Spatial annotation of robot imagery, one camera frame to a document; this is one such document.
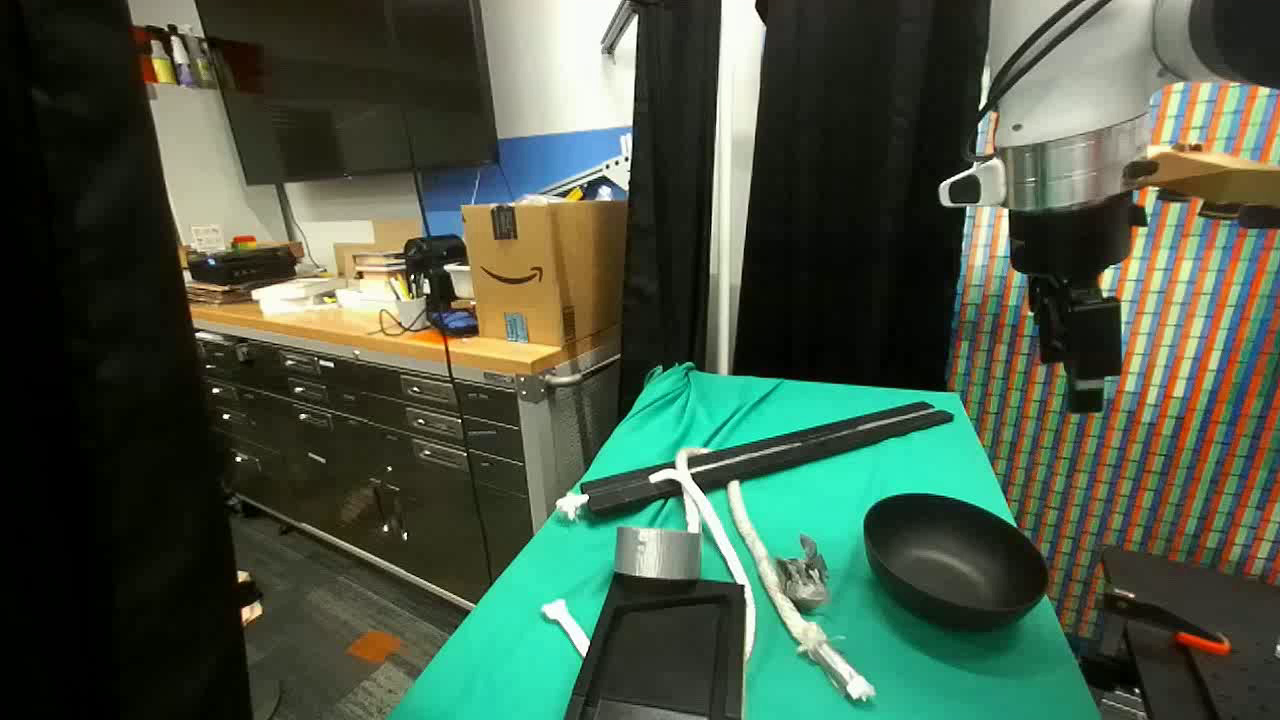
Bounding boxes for white knotted rope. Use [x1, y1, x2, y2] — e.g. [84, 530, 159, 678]
[538, 445, 880, 706]

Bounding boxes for dark workbench cabinet wooden top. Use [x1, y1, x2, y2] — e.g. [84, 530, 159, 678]
[189, 299, 623, 607]

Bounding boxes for black metal stand plate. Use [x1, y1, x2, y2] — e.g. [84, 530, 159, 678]
[1091, 543, 1280, 720]

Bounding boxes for black robot arm cables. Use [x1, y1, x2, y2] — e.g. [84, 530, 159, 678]
[981, 0, 1111, 116]

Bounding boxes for long black bar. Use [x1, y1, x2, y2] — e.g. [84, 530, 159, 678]
[580, 401, 955, 520]

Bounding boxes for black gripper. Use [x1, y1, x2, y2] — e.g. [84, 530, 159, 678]
[1009, 193, 1147, 414]

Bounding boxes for multicoloured striped panel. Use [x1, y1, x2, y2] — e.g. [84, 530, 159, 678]
[948, 76, 1280, 645]

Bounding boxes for large black wall monitor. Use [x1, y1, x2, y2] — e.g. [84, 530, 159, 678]
[197, 0, 501, 189]

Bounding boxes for cardboard shipping box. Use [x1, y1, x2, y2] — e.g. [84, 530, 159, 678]
[460, 195, 631, 360]

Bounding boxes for wide black curtain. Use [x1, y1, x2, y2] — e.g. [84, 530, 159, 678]
[0, 0, 256, 720]

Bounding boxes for narrow black curtain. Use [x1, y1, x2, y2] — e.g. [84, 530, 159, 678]
[616, 0, 723, 407]

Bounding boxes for shelf with bottles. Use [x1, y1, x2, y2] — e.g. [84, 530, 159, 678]
[130, 21, 229, 95]

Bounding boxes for black rectangular tray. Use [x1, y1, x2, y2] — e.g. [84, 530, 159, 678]
[564, 573, 752, 720]

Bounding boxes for flat black case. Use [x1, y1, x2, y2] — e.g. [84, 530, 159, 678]
[185, 242, 303, 288]

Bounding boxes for black bowl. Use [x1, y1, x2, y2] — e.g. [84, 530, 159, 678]
[859, 492, 1051, 632]

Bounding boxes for black power tool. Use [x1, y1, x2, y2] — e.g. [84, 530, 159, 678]
[402, 230, 471, 335]

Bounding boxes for green tablecloth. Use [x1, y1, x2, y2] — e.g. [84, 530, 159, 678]
[389, 360, 1104, 720]

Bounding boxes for white plastic tray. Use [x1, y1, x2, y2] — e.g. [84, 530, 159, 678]
[250, 272, 352, 325]

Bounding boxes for grey black masking tape roll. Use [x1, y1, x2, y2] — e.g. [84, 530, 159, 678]
[614, 524, 709, 585]

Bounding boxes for orange handled tool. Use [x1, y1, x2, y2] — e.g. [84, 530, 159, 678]
[1104, 592, 1237, 658]

